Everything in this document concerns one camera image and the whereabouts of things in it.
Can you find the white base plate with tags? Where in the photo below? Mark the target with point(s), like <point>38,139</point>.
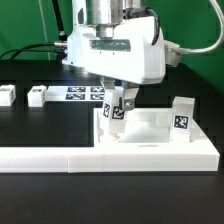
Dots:
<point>75,93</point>

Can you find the white square tabletop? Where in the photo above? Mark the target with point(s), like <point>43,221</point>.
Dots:
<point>144,126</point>

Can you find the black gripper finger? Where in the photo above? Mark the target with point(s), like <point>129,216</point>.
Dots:
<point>129,93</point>
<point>108,84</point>

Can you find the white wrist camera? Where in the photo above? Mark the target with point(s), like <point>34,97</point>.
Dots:
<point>171,57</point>

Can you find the white L-shaped obstacle wall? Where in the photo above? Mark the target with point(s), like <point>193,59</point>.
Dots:
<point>111,157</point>

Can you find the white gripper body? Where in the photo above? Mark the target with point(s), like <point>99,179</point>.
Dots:
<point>129,56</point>

